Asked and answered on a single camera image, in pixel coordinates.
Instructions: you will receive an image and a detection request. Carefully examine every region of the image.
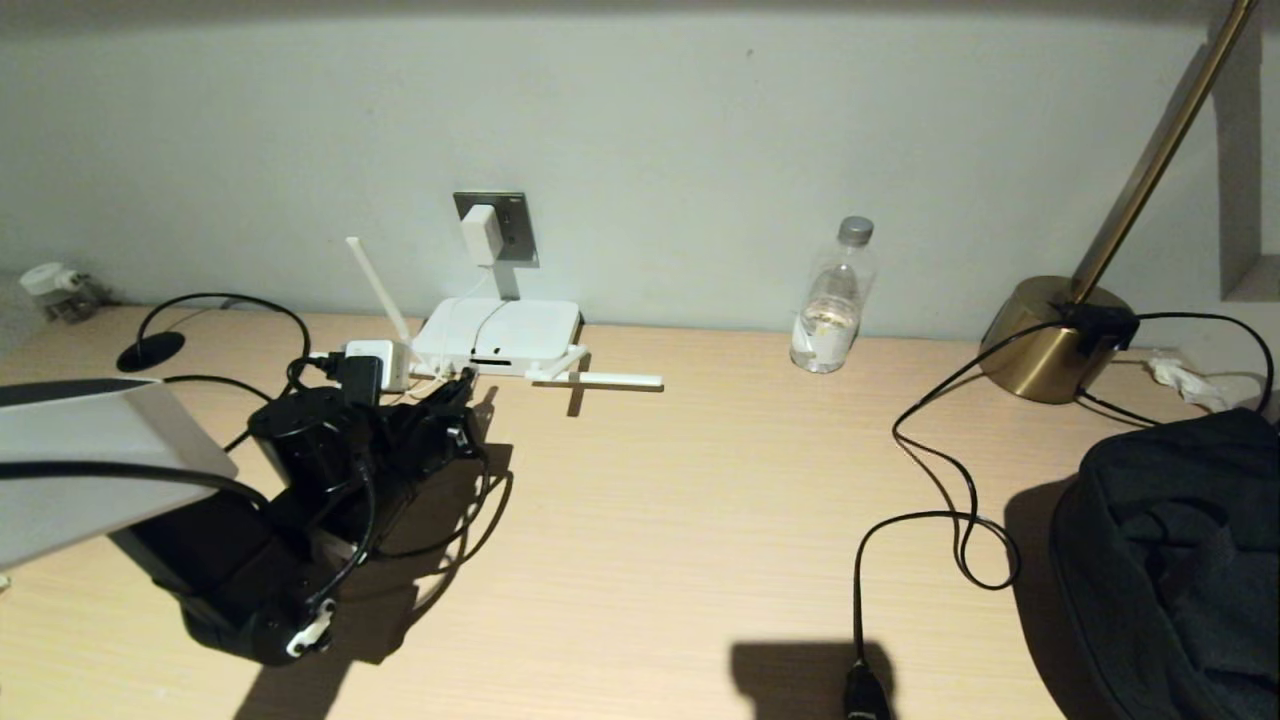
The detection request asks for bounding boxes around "white power adapter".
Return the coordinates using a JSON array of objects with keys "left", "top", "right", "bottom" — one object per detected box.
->
[{"left": 461, "top": 204, "right": 500, "bottom": 268}]

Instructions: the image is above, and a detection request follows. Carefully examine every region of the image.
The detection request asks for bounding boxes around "black ethernet cable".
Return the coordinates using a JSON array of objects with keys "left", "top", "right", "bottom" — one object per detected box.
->
[{"left": 137, "top": 293, "right": 516, "bottom": 561}]

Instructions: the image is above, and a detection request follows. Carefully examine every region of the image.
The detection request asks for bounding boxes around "white router with antennas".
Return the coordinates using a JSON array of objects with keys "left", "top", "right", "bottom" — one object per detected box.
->
[{"left": 308, "top": 237, "right": 665, "bottom": 393}]

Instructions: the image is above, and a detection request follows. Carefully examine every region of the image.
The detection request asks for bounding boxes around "small grey glass jar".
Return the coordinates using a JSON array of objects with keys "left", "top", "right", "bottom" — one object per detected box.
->
[{"left": 48, "top": 276, "right": 109, "bottom": 323}]

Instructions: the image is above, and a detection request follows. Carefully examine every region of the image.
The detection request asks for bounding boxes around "clear plastic water bottle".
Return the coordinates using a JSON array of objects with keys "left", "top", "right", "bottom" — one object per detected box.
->
[{"left": 789, "top": 216, "right": 878, "bottom": 375}]

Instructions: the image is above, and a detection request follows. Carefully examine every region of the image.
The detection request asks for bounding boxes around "brass desk lamp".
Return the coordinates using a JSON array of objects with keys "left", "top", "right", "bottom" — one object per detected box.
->
[{"left": 978, "top": 0, "right": 1259, "bottom": 406}]

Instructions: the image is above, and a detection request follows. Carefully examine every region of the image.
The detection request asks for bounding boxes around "black box on lamp base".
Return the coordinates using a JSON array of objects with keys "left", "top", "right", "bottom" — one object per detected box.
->
[{"left": 1050, "top": 300, "right": 1141, "bottom": 356}]

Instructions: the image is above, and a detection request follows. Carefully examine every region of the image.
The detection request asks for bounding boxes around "black fabric bag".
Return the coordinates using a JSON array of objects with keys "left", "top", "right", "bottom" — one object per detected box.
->
[{"left": 1050, "top": 408, "right": 1280, "bottom": 720}]

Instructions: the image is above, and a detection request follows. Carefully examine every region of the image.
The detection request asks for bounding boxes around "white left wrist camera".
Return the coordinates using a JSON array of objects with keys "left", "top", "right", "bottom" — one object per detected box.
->
[{"left": 340, "top": 340, "right": 413, "bottom": 406}]

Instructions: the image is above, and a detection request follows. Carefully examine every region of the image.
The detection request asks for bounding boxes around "grey wall socket plate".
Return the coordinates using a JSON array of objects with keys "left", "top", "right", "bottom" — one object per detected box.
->
[{"left": 453, "top": 192, "right": 541, "bottom": 269}]

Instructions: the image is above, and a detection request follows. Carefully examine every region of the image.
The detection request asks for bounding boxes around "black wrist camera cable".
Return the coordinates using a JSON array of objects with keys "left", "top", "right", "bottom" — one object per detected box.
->
[{"left": 0, "top": 352, "right": 381, "bottom": 613}]

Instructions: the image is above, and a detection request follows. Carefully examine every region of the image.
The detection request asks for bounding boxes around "black lamp power cable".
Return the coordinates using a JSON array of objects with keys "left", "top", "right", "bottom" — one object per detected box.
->
[{"left": 845, "top": 318, "right": 1076, "bottom": 720}]

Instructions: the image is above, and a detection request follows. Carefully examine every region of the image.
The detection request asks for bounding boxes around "black lamp cord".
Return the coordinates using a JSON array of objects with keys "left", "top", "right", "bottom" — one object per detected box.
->
[{"left": 1075, "top": 390, "right": 1131, "bottom": 426}]

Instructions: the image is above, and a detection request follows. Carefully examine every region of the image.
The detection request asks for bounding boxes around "thin black cable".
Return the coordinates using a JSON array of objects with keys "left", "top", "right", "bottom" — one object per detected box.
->
[{"left": 1135, "top": 312, "right": 1276, "bottom": 413}]

